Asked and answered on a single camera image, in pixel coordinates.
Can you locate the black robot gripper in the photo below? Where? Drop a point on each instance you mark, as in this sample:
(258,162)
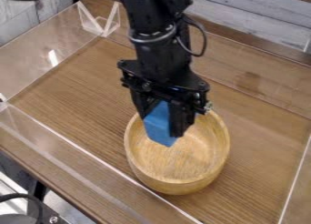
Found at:
(159,76)

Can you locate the blue rectangular block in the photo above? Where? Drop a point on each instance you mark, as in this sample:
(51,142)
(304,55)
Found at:
(157,125)

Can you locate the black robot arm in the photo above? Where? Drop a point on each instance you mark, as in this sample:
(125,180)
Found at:
(161,18)

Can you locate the brown wooden bowl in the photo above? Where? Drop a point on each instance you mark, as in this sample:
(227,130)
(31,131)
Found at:
(185,168)

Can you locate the clear acrylic front barrier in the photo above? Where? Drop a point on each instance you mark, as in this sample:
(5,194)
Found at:
(110,196)

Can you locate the clear acrylic corner bracket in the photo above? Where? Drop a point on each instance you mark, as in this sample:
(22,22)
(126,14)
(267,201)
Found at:
(102,26)

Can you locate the black metal table frame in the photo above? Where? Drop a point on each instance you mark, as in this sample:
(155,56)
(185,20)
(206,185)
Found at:
(27,201)

